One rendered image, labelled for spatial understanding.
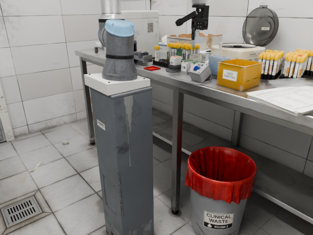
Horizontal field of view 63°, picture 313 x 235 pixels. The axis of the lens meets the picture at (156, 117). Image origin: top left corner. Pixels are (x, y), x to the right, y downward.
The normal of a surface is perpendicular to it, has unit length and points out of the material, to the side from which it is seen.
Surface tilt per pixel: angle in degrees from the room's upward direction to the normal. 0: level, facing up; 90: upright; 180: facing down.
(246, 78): 90
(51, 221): 0
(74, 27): 90
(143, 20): 90
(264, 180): 0
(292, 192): 0
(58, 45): 90
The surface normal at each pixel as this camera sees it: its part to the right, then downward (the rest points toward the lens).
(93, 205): 0.00, -0.92
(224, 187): -0.21, 0.44
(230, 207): 0.13, 0.44
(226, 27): -0.77, 0.26
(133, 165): 0.63, 0.30
